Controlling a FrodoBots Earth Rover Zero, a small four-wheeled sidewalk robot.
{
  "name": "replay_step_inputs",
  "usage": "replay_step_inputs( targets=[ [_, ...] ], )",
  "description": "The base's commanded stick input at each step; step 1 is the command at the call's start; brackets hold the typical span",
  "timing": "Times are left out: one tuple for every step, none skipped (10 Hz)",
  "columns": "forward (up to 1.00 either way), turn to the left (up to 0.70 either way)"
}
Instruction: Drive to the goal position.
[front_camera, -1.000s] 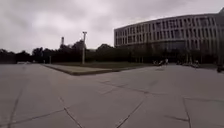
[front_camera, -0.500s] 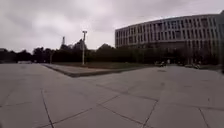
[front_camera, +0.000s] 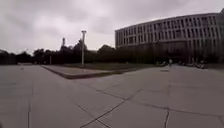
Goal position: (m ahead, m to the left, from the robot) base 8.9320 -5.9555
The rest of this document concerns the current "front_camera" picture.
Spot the green grass lawn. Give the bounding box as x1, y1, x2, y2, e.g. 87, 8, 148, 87
61, 62, 158, 71

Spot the grey stone kerb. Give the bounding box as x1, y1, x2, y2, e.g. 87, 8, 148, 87
40, 64, 148, 80

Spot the pale lamp post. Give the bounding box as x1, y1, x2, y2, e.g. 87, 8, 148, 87
80, 30, 87, 66

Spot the large curved grey building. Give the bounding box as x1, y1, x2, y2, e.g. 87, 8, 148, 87
114, 8, 224, 64

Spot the grey concrete slab pavement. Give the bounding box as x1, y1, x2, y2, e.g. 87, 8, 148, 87
0, 64, 224, 128

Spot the row of dark trees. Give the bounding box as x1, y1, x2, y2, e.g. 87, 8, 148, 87
0, 39, 224, 66

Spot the row of parked bicycles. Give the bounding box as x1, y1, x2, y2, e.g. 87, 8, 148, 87
155, 59, 209, 70

